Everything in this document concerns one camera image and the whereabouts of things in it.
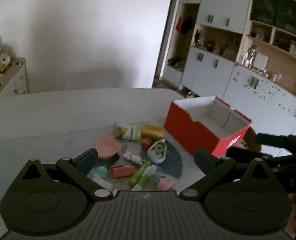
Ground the white rabbit toy figure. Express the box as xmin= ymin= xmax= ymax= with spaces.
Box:
xmin=122 ymin=151 xmax=145 ymax=166

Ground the white green tube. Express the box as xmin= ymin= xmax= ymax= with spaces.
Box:
xmin=131 ymin=165 xmax=157 ymax=191

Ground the green lidded snack canister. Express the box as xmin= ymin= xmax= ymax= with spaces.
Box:
xmin=113 ymin=124 xmax=141 ymax=141

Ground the red cardboard storage box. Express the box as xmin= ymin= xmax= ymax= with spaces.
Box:
xmin=164 ymin=96 xmax=252 ymax=157

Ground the yellow rectangular box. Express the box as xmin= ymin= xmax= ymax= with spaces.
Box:
xmin=141 ymin=124 xmax=164 ymax=140

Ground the pink binder clip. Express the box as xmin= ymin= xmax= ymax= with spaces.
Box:
xmin=111 ymin=165 xmax=136 ymax=178

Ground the green marker pen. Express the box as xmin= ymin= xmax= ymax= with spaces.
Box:
xmin=128 ymin=161 xmax=152 ymax=188

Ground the pink heart-shaped bowl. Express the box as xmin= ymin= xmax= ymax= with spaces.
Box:
xmin=94 ymin=135 xmax=121 ymax=159

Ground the teal small container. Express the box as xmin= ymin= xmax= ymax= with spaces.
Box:
xmin=87 ymin=166 xmax=108 ymax=180

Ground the white wall cabinet unit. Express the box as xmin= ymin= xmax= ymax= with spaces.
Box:
xmin=163 ymin=0 xmax=296 ymax=135

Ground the pink blue pig toy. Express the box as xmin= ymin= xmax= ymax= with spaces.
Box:
xmin=154 ymin=175 xmax=177 ymax=191

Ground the white side drawer cabinet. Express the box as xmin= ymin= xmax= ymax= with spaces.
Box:
xmin=0 ymin=57 xmax=28 ymax=98

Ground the dark teal speckled mat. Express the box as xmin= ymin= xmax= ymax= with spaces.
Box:
xmin=93 ymin=141 xmax=183 ymax=192

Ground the red toy figure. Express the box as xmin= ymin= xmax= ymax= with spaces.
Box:
xmin=141 ymin=138 xmax=154 ymax=150

